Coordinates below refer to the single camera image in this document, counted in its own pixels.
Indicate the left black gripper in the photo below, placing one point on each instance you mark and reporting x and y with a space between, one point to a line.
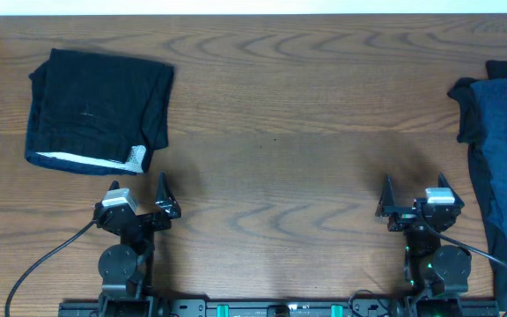
168 208

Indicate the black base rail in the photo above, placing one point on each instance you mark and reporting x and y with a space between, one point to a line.
353 307

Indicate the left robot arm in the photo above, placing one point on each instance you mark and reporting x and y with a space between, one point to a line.
126 268

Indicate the black garment pile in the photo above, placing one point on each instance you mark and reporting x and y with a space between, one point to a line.
471 133

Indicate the folded black garment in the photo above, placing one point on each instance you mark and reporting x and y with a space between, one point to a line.
97 114

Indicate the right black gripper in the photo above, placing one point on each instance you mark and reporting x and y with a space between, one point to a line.
402 219

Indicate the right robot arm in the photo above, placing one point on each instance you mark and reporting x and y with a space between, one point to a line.
438 273

